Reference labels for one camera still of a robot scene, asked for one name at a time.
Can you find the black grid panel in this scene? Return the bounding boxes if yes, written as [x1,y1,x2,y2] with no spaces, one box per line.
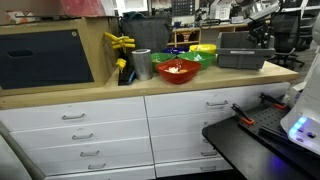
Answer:
[171,0,196,17]

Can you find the grey plastic storage bin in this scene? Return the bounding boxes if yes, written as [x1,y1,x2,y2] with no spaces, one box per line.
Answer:
[216,30,277,71]

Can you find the small green plastic bowl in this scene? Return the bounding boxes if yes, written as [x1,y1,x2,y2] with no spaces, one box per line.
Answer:
[150,52,177,73]

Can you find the wooden box with black panel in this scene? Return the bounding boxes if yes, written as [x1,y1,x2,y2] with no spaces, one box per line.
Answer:
[0,15,121,98]

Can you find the black office chair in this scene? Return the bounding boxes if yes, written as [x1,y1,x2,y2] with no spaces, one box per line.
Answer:
[269,9,306,70]

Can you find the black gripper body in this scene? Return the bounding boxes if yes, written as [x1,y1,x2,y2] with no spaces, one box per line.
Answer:
[247,19,270,38]

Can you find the large green plastic bowl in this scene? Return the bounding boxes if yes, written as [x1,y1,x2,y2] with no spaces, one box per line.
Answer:
[176,50,217,71]

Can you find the wooden shelf workbench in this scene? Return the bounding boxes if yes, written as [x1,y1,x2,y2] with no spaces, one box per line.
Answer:
[171,21,250,48]

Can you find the white framed board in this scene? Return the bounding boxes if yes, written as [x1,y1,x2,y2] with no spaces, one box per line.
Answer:
[114,0,150,16]

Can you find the teal cloth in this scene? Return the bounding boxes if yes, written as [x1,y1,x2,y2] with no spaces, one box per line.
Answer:
[122,11,147,20]

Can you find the yellow plastic bowl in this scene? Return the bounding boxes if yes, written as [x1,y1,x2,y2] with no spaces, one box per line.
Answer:
[188,43,218,55]

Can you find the small yellow spring clamp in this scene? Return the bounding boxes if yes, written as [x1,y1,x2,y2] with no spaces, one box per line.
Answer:
[115,57,128,73]

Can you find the blue plastic bowl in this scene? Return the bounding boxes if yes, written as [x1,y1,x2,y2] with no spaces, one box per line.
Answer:
[162,46,190,56]

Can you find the white plastic bracket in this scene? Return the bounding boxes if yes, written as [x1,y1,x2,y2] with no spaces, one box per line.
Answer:
[283,81,306,108]

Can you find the orange white patterned box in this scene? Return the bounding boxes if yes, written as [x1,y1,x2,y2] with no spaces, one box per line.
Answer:
[4,9,36,25]

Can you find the black perforated table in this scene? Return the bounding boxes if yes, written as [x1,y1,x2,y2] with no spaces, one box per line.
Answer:
[201,103,320,180]

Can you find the white drawer cabinet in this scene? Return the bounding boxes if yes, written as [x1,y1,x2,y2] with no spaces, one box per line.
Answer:
[0,81,292,180]

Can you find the grey curved object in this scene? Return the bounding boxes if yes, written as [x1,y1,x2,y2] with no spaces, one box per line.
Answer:
[0,121,46,180]

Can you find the red flat panel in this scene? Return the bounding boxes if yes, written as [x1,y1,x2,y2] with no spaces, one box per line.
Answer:
[59,0,106,17]

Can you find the red plastic bowl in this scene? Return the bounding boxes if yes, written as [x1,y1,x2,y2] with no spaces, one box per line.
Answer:
[155,58,202,85]

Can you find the white cardboard box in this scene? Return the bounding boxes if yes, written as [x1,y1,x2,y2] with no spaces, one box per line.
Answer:
[209,0,232,20]

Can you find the black orange bar clamp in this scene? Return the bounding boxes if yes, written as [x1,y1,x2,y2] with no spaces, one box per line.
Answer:
[258,92,288,111]
[230,102,256,127]

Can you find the white orange small pieces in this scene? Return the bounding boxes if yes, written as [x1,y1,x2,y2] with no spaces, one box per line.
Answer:
[167,66,189,75]

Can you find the silver metal cylinder cup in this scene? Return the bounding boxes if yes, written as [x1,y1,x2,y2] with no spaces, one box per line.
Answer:
[131,48,155,82]

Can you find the grey fabric hamper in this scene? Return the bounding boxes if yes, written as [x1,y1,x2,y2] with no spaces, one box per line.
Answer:
[119,15,174,54]

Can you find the silver drawer handle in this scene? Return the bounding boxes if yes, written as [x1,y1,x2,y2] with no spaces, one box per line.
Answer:
[205,99,230,108]
[79,149,101,158]
[61,112,87,121]
[199,165,217,172]
[87,162,107,171]
[71,132,95,141]
[200,150,219,157]

